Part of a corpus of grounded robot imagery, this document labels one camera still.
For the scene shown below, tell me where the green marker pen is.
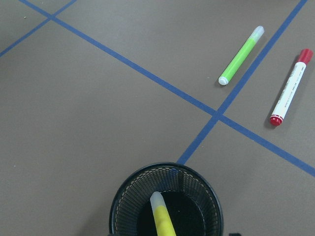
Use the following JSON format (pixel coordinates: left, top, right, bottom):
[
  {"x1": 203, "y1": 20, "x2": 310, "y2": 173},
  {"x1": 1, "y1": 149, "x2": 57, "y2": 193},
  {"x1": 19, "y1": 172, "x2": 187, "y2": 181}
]
[{"x1": 218, "y1": 26, "x2": 265, "y2": 86}]

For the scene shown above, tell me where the red capped white marker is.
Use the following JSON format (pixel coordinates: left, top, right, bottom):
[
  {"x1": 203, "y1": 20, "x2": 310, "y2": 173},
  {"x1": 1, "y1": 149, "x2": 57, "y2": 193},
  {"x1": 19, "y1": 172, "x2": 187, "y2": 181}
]
[{"x1": 269, "y1": 49, "x2": 314, "y2": 126}]

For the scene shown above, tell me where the black mesh pen holder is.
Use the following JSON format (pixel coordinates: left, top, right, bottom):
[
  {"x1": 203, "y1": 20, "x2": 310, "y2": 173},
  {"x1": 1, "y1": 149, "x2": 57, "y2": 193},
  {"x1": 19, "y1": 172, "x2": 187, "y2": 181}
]
[{"x1": 109, "y1": 162, "x2": 223, "y2": 236}]

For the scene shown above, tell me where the yellow marker pen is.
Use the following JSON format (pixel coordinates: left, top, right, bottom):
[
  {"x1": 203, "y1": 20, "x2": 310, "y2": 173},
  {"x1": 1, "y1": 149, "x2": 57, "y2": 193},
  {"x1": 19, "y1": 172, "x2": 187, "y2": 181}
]
[{"x1": 150, "y1": 192, "x2": 176, "y2": 236}]

